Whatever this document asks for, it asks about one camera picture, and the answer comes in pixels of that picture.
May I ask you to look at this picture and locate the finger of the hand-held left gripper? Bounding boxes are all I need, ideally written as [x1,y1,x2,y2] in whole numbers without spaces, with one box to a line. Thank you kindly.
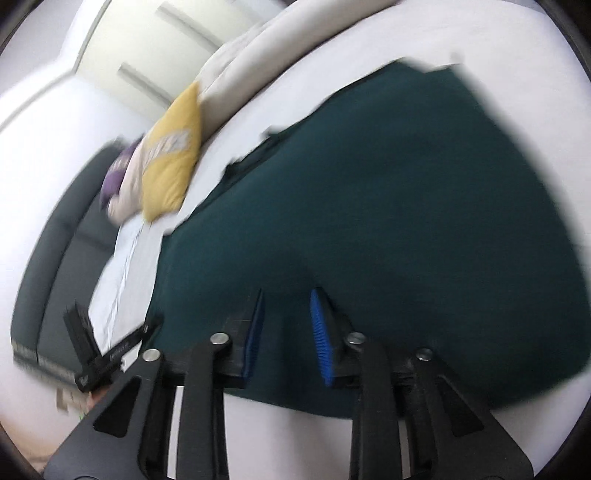
[63,302,96,365]
[134,315,165,343]

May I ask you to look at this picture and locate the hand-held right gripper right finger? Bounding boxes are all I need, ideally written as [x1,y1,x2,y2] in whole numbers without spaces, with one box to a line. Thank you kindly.
[309,288,536,480]

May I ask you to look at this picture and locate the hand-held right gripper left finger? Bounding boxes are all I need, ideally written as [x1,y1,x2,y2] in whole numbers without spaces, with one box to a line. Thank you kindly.
[44,288,266,480]

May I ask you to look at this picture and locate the dark green sweater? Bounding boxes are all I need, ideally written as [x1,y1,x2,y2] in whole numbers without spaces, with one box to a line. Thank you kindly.
[148,60,585,418]

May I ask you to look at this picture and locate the grey padded headboard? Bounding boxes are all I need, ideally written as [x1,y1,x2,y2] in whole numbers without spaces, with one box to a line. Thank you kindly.
[11,148,134,384]

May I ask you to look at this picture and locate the purple cushion with patterned band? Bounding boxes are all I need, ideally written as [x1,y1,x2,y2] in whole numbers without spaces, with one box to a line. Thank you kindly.
[99,141,141,208]

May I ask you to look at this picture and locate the yellow cushion with patterned band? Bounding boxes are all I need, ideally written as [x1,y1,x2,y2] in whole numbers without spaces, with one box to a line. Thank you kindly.
[140,82,204,221]

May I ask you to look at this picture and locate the white wardrobe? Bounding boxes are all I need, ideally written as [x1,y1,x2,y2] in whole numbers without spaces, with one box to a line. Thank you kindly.
[76,0,296,112]

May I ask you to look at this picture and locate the beige duvet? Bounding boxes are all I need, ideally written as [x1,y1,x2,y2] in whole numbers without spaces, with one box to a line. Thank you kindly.
[106,0,398,224]

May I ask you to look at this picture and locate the bed with white sheet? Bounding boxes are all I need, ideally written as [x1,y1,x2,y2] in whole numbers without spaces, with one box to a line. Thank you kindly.
[88,0,591,480]

